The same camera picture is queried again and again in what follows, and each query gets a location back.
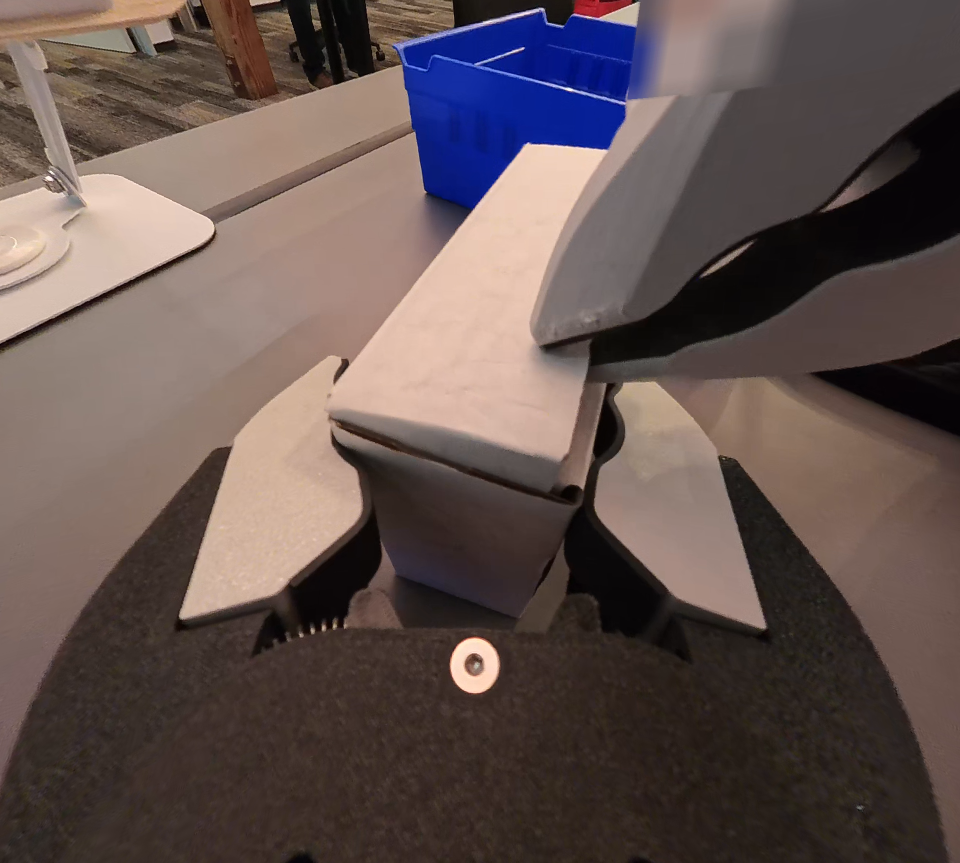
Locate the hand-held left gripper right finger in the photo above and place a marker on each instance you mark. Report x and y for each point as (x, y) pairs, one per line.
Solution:
(675, 518)

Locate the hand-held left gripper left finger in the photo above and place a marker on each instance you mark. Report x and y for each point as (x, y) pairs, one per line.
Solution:
(262, 503)

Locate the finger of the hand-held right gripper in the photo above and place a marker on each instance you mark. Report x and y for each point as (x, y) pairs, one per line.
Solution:
(862, 330)
(637, 218)

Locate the blue plastic bin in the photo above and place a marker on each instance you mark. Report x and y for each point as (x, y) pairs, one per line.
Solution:
(465, 128)

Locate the white cardboard mailer box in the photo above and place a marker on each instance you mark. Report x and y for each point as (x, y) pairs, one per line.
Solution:
(465, 323)

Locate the wooden document stand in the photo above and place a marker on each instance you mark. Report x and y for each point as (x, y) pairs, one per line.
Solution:
(112, 233)

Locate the wooden pillar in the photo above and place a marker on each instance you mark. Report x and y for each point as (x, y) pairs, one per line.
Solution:
(225, 0)

